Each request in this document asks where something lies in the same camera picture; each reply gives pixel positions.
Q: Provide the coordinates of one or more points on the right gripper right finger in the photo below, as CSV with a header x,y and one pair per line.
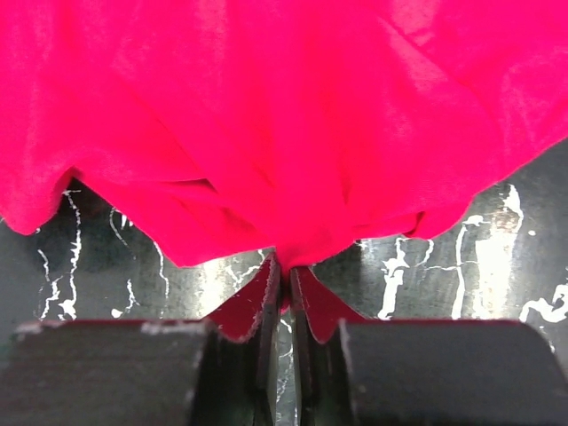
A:
x,y
353,370

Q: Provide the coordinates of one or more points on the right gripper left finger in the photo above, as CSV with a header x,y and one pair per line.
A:
x,y
218,370

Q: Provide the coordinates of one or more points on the red t-shirt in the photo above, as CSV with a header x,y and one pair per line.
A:
x,y
219,127

